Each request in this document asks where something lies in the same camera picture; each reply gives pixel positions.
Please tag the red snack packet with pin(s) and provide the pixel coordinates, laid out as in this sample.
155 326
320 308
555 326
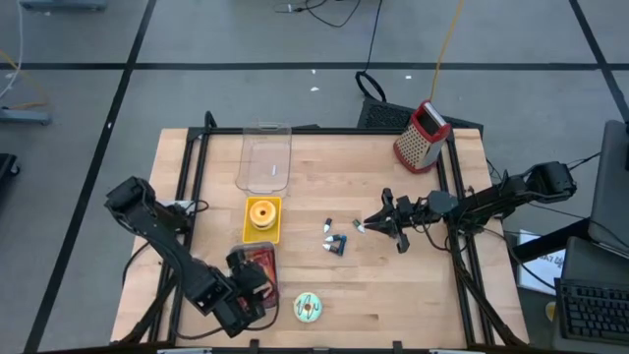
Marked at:
263 258

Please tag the grey monitor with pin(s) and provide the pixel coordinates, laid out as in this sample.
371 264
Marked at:
609 196

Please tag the white paper sheet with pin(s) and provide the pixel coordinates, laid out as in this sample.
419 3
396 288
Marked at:
545 270

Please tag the grey metal floor foot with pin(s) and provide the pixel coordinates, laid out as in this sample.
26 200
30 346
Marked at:
64 5
24 115

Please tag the small dark white-tipped tube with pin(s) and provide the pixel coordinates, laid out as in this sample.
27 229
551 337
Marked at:
334 239
359 226
330 249
327 226

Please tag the black desk bar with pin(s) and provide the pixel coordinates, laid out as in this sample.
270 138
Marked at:
550 241

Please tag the black aluminium table frame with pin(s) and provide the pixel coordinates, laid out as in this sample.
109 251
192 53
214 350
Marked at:
319 131

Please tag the black keyboard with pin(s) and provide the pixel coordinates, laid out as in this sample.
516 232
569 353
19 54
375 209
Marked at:
594 310

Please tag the clear plastic bin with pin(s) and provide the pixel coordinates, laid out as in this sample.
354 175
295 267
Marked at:
263 162

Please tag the small yellow object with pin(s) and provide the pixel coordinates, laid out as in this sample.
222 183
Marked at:
550 311

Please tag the small blue tube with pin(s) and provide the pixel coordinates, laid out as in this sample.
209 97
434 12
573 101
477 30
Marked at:
342 246

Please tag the yellow plastic basket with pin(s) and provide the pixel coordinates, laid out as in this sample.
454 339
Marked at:
248 236

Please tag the grey plastic bin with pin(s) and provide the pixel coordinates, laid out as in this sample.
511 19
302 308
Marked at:
276 255

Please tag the green frosted toy donut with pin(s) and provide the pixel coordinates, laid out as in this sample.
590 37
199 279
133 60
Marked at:
301 307

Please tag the black floor equipment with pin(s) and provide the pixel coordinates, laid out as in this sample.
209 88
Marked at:
7 169

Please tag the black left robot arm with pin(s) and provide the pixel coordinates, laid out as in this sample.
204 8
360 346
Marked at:
162 236

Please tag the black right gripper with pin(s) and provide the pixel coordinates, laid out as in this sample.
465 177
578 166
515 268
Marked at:
413 211

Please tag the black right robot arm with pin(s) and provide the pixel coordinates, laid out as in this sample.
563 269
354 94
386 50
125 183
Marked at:
501 196

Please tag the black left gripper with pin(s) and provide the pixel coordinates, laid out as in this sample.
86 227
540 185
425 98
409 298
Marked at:
250 285

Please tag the red and metal box grater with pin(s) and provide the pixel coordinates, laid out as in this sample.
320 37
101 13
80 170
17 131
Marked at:
417 147

